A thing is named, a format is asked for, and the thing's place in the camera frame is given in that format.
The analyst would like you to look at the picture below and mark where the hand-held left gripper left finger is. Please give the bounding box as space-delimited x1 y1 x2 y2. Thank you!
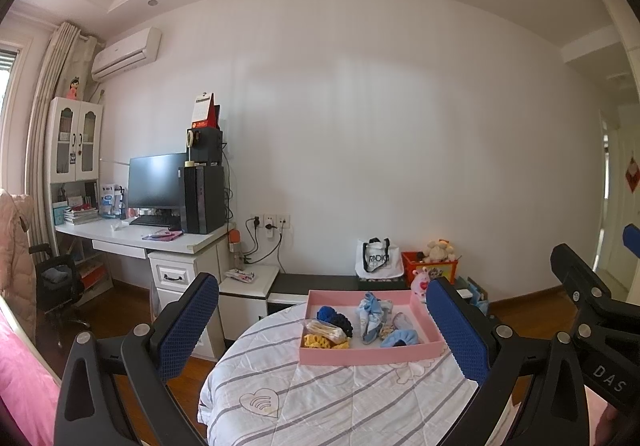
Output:
54 272 221 446

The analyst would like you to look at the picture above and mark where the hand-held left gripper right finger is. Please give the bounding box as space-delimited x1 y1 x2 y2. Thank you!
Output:
425 276 593 446

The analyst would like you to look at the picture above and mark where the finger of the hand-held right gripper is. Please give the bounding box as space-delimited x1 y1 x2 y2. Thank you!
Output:
550 242 640 343
622 223 640 258

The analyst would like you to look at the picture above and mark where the blue cartoon print cloth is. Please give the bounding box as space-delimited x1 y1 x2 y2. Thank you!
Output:
355 292 396 344

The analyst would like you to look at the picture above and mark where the pink cardboard box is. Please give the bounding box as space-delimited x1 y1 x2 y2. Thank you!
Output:
298 289 447 367

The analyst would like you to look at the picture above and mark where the clear pack of cotton swabs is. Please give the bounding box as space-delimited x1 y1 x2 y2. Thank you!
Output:
304 319 349 346

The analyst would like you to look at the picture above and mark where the blue cardboard box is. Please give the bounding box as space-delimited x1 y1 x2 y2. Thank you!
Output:
467 276 490 314

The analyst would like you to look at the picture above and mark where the light blue fluffy scrunchie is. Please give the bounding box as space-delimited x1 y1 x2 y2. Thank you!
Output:
380 328 420 349

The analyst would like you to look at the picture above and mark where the pink white plush toy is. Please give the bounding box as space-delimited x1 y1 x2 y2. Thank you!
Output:
410 267 432 297

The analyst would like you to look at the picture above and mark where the pale pink embroidered quilt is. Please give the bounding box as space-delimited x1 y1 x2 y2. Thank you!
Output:
585 388 616 446

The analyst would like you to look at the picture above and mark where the red toy box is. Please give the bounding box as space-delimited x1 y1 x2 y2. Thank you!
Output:
401 251 460 287

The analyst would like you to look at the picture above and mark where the beige plush toy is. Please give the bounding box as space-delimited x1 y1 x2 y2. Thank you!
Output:
422 238 457 263

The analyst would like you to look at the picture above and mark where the white tote bag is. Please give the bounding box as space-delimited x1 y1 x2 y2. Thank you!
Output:
355 238 405 279

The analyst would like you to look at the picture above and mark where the orange capped bottle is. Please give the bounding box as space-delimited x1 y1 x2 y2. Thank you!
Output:
229 228 243 271

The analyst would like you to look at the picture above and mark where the black keyboard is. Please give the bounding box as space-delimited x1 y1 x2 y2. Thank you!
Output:
129 215 182 228

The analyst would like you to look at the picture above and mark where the yellow crocheted piece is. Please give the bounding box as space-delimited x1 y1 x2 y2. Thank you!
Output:
301 333 351 351

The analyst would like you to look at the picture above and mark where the white computer desk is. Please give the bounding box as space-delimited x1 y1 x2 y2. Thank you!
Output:
54 216 237 359

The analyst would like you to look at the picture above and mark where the black white tv stand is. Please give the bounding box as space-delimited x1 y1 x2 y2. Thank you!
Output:
218 264 488 327

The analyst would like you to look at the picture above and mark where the black computer tower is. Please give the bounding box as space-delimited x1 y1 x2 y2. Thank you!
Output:
179 163 227 235

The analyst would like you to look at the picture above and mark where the black office chair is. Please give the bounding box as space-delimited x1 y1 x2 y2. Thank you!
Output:
29 243 91 352

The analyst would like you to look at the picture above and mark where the striped white quilted tablecloth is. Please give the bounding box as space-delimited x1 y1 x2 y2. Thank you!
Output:
197 301 493 446

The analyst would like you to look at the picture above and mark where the blue white carton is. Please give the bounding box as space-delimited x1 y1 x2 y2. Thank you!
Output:
100 182 126 219

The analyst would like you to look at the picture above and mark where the black computer monitor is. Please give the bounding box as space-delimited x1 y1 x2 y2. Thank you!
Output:
127 153 187 211

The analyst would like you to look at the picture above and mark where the stack of books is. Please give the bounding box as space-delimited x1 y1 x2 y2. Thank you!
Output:
52 206 101 227

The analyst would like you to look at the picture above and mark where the pink bed sheet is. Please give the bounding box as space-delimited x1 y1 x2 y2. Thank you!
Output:
0 308 63 446

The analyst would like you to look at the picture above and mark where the black speaker box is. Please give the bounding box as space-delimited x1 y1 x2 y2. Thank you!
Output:
187 127 224 165

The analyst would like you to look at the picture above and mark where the white glass door cabinet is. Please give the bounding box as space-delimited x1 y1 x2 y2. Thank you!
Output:
49 97 104 227

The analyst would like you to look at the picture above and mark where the red desk calendar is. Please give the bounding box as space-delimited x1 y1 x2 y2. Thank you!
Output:
193 93 222 131

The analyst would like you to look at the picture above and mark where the white air conditioner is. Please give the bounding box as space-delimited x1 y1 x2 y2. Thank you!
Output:
91 27 163 80

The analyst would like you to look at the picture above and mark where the beige curtain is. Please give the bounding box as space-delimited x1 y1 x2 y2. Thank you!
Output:
25 22 103 247

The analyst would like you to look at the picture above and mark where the window with blind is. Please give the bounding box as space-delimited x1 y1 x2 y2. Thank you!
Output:
0 38 32 197

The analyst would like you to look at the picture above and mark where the black power cable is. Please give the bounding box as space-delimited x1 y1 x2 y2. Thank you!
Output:
250 230 284 267
242 221 262 271

